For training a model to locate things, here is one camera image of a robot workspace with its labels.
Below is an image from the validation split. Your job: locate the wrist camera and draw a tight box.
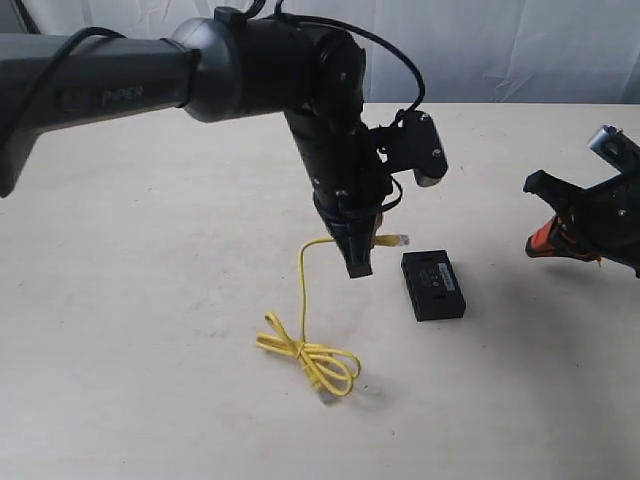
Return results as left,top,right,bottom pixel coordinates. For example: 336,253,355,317
385,110,448,188
588,125,639,173

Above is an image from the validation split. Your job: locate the black network switch box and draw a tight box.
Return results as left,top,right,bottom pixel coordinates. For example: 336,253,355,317
401,250,466,322

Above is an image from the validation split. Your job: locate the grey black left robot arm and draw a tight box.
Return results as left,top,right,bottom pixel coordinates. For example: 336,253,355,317
1,7,392,278

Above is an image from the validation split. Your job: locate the black light stand pole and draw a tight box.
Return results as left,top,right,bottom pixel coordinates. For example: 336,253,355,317
10,0,41,34

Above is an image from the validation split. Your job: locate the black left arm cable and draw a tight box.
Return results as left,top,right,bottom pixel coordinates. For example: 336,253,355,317
0,0,427,211

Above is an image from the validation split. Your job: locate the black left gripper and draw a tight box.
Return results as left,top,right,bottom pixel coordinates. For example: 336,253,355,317
284,100,397,279

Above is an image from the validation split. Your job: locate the white wrinkled backdrop curtain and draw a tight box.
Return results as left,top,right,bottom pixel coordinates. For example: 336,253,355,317
21,0,639,104

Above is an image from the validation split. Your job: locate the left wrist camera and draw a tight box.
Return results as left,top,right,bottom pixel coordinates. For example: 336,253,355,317
385,110,448,188

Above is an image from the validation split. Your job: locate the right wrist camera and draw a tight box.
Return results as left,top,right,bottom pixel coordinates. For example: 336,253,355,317
588,125,639,173

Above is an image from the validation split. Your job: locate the yellow ethernet cable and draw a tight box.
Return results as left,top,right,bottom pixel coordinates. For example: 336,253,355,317
255,232,411,406

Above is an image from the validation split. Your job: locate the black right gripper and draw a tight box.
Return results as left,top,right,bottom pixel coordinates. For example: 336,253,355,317
523,170,639,271

